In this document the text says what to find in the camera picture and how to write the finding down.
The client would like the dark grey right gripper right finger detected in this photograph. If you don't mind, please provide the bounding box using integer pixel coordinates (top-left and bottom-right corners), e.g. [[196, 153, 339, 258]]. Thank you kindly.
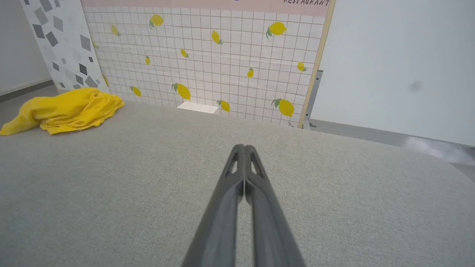
[[245, 145, 307, 267]]

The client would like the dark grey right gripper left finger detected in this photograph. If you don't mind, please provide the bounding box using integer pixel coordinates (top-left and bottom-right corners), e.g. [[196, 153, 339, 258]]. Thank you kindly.
[[181, 144, 245, 267]]

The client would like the yellow printed t-shirt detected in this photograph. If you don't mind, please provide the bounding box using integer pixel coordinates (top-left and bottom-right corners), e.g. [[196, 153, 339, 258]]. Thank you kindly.
[[0, 87, 125, 136]]

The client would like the grey fabric sofa cushion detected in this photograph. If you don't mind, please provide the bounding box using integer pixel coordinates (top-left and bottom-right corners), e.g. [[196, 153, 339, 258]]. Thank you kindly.
[[0, 100, 475, 267]]

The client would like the white box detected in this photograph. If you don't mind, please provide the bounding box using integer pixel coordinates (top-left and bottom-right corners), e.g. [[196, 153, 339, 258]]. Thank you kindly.
[[177, 101, 220, 115]]

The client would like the grey metal panel stand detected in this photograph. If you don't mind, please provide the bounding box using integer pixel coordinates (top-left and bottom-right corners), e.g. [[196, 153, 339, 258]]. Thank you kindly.
[[298, 70, 324, 130]]

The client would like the lemon print tile backdrop panel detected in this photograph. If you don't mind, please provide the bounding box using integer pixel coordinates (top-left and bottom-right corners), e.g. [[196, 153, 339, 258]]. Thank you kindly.
[[81, 0, 337, 129]]

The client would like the grey terrazzo pattern panel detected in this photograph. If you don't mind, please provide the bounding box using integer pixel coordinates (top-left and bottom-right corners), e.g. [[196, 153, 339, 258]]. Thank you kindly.
[[20, 0, 110, 94]]

